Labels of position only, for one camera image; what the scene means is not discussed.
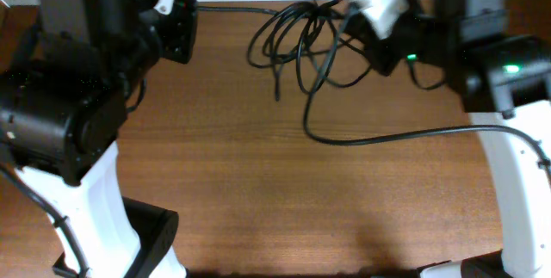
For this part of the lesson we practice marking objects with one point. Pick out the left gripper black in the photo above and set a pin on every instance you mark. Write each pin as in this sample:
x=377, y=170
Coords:
x=186, y=21

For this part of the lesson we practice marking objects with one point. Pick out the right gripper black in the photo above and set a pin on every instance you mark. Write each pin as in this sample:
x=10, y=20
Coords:
x=383, y=57

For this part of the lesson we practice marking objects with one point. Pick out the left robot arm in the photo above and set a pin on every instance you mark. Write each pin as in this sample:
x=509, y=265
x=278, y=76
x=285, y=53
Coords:
x=76, y=75

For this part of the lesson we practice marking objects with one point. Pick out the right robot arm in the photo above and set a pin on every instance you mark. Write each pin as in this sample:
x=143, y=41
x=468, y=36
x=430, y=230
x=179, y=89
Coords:
x=504, y=85

